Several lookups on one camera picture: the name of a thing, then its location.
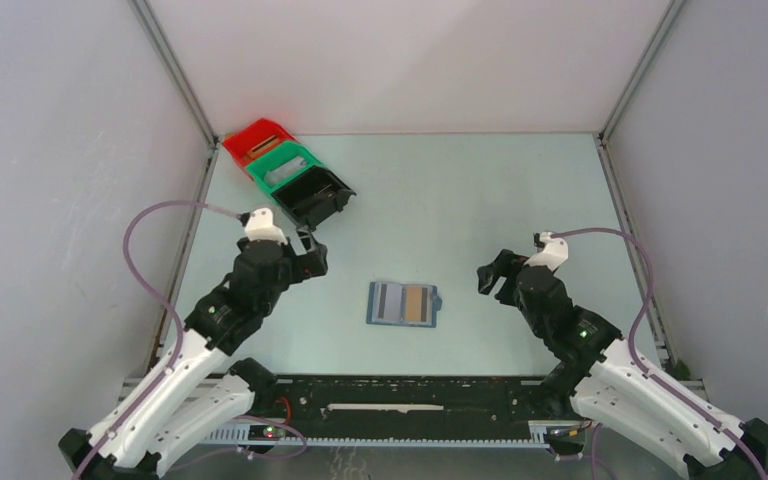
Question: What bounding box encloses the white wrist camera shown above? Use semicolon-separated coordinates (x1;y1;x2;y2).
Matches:
238;207;289;245
524;231;569;272

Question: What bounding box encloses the white card in green bin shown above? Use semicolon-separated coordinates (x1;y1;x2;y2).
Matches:
264;156;307;187

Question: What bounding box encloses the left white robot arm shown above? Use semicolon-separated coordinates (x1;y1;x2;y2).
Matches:
59;227;328;479

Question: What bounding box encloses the red plastic bin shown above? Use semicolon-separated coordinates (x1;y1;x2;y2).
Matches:
221;118;296;169

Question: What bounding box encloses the white striped credit card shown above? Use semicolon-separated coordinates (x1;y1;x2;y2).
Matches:
373;283;403;323

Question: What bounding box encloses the purple cable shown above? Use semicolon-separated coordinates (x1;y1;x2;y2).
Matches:
69;200;249;480
549;227;768;480

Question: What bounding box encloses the orange credit card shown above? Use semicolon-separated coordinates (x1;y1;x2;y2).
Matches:
402;285;432;325

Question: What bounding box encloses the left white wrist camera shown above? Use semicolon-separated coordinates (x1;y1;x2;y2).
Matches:
238;207;289;245

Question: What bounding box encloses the blue card holder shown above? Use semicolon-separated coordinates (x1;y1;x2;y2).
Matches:
366;281;443;328

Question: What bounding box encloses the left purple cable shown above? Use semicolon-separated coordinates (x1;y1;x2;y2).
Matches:
69;200;249;480

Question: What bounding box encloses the black plastic bin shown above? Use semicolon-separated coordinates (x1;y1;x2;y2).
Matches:
271;166;356;231

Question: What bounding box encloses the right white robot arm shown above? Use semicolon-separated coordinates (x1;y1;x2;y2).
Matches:
477;250;768;479

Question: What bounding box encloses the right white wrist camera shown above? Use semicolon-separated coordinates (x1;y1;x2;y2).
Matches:
524;231;569;272

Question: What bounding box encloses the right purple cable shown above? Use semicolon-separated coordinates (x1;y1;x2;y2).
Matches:
549;227;768;480

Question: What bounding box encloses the orange card in red bin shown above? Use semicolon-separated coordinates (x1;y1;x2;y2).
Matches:
246;135;283;159

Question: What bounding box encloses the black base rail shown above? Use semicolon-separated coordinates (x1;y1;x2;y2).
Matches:
118;372;703;452

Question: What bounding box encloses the green plastic bin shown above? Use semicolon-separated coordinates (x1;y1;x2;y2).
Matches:
243;141;324;203

